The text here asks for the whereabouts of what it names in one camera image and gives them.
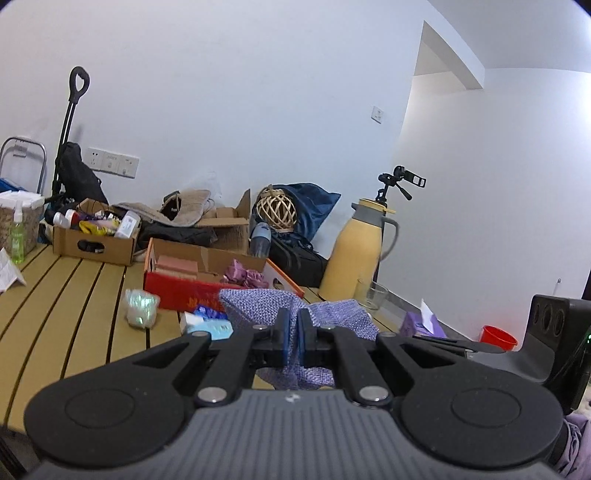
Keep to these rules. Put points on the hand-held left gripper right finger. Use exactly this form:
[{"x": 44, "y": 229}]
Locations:
[{"x": 304, "y": 339}]

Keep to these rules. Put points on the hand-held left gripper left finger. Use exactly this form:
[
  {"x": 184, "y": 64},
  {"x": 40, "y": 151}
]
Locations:
[{"x": 282, "y": 339}]

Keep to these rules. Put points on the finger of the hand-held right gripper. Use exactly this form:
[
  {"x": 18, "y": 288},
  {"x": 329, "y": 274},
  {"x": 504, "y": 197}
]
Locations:
[{"x": 461, "y": 345}]

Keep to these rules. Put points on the purple woven cloth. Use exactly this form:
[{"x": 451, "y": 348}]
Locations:
[{"x": 258, "y": 309}]

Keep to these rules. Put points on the red cardboard box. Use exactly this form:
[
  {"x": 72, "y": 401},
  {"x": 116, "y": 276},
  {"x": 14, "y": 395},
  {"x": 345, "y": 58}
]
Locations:
[{"x": 184, "y": 290}]

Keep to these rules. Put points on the clear plastic bag of cotton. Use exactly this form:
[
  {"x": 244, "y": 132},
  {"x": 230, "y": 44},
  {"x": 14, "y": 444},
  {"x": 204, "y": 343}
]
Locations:
[{"x": 141, "y": 307}]

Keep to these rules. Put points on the red plastic bucket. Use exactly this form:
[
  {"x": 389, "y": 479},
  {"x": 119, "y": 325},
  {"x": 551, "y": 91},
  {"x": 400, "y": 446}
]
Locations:
[{"x": 498, "y": 336}]

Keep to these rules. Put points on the purple tissue box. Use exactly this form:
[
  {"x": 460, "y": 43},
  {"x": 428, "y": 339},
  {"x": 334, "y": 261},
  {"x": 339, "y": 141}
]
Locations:
[{"x": 415, "y": 325}]

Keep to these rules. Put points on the blue tissue packet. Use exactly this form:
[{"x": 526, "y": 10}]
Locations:
[{"x": 207, "y": 325}]

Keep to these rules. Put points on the purple plush toy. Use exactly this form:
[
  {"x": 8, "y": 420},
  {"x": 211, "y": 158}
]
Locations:
[{"x": 242, "y": 274}]

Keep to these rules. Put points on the black bag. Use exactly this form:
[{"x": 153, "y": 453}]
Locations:
[{"x": 300, "y": 263}]

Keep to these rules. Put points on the clear glass cup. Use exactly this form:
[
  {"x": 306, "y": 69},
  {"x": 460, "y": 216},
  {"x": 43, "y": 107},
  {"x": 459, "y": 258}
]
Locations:
[{"x": 371, "y": 295}]

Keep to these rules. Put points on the yellow thermos jug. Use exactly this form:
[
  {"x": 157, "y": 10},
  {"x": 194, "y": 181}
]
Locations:
[{"x": 351, "y": 249}]

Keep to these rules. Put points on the grey blue water bottle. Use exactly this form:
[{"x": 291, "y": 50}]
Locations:
[{"x": 260, "y": 240}]

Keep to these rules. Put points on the open brown cardboard box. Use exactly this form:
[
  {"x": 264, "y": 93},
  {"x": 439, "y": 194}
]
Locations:
[{"x": 228, "y": 230}]

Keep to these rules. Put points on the pink box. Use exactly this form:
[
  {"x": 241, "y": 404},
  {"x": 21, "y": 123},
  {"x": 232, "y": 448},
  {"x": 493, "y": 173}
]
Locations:
[{"x": 175, "y": 266}]

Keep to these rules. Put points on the wicker ball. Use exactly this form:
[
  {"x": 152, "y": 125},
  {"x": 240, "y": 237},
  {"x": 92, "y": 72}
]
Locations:
[{"x": 276, "y": 208}]

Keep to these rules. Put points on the dark blue cloth bag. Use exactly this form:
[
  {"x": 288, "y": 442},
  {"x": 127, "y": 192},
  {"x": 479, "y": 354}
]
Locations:
[{"x": 314, "y": 203}]

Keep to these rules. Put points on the black clothing pile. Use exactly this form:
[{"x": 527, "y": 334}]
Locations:
[{"x": 175, "y": 233}]

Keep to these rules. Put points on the beige fleece boot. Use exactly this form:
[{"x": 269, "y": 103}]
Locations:
[{"x": 191, "y": 205}]

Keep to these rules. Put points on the white labelled bottle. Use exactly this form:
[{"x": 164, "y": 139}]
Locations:
[{"x": 127, "y": 226}]

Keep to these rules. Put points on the grey beige towel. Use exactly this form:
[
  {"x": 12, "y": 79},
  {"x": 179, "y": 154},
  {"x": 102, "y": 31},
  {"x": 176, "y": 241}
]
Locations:
[{"x": 138, "y": 208}]

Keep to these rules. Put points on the yellow snack packet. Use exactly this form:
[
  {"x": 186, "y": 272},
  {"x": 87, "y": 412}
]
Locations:
[{"x": 99, "y": 226}]

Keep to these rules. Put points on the white bottle with red cap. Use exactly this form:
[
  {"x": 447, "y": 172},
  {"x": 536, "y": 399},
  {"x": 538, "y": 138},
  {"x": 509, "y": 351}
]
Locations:
[{"x": 64, "y": 218}]

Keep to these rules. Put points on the black folding trolley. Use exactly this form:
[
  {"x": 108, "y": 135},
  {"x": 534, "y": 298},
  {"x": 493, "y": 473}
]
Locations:
[{"x": 76, "y": 173}]

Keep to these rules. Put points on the clear container with white lid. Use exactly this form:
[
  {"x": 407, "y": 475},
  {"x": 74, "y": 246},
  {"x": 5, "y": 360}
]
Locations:
[{"x": 30, "y": 217}]

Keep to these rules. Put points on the green spray bottle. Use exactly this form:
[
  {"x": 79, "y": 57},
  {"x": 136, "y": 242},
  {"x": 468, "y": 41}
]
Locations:
[{"x": 17, "y": 240}]

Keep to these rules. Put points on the white paper sheet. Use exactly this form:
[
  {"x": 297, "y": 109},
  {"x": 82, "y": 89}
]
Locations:
[{"x": 7, "y": 274}]

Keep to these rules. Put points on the blue plastic crate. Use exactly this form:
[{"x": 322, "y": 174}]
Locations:
[{"x": 9, "y": 184}]

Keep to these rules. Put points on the black tripod with camera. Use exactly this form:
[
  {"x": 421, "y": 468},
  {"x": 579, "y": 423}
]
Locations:
[{"x": 398, "y": 177}]

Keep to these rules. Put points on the white wall socket panel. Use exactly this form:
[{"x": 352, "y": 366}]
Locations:
[{"x": 111, "y": 162}]

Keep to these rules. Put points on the metal tube frame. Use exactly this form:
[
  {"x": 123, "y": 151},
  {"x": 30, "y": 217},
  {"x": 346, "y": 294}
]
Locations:
[{"x": 23, "y": 141}]

